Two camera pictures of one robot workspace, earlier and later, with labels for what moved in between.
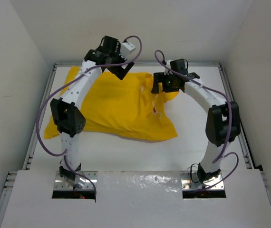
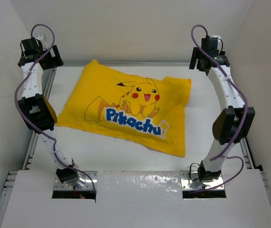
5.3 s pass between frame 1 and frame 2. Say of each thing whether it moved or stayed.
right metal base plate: stayed
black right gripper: moved
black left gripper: moved
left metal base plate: stayed
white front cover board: stayed
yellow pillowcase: moved
